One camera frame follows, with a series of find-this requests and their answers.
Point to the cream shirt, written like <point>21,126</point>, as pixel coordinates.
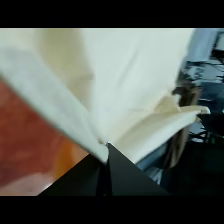
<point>126,83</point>

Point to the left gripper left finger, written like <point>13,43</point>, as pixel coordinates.
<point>81,178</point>

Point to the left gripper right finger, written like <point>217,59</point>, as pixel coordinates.
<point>131,176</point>

